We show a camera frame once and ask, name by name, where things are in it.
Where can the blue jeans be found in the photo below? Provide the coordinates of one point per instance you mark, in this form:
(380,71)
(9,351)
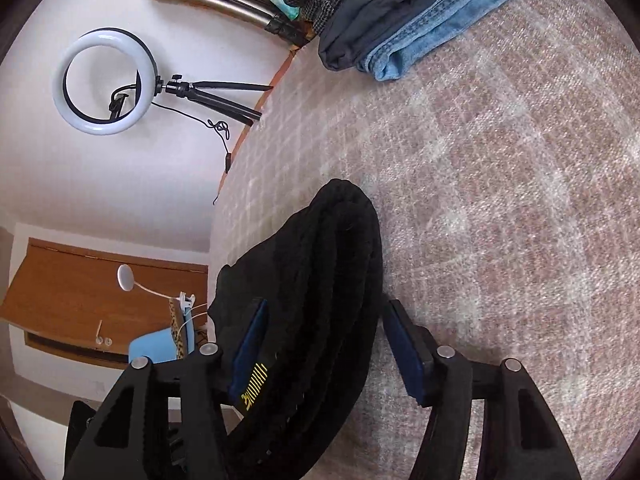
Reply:
(450,15)

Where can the black pants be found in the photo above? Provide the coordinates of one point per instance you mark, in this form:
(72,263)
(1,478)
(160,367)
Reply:
(320,320)

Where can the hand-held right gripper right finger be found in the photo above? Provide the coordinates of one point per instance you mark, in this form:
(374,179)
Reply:
(402,355)

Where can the white clip-on lamp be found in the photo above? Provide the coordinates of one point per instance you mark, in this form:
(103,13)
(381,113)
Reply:
(150,290)

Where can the dark navy folded pants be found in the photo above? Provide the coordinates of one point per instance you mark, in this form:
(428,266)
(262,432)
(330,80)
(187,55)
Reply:
(370,15)

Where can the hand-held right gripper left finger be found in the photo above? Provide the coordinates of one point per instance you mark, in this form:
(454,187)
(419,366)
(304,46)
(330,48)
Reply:
(248,350)

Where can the pink checkered bed cover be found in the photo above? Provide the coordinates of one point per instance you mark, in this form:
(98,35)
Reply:
(500,200)

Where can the wooden door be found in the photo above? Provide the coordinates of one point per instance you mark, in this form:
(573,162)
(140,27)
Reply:
(100,295)

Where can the black tripod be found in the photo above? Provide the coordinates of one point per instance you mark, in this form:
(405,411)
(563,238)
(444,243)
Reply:
(215,95)

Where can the light blue chair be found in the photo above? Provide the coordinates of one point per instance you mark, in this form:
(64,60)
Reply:
(152,347)

